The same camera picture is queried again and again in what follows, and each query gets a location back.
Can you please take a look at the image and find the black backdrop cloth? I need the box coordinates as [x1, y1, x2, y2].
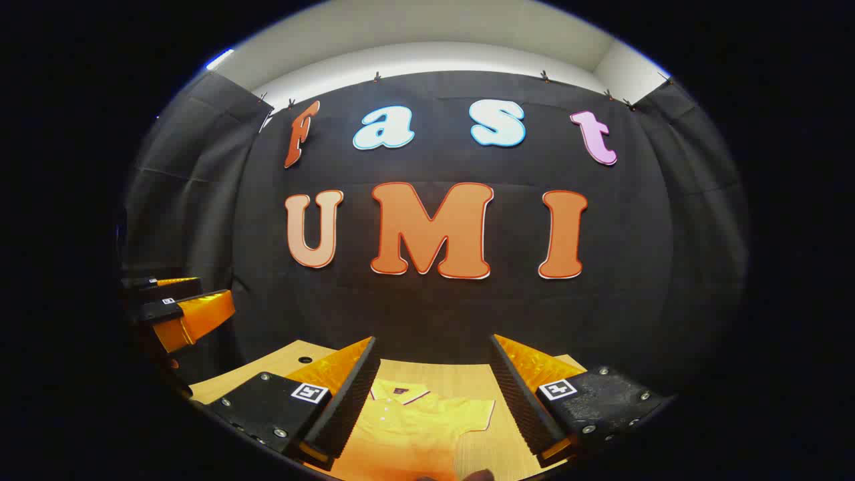
[120, 70, 749, 402]

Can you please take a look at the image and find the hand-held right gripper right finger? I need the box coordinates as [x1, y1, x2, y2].
[490, 334, 672, 468]

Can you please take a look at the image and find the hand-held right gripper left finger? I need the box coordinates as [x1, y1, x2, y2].
[204, 336, 383, 472]

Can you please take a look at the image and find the orange T-shirt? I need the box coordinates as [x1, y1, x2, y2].
[327, 379, 496, 481]

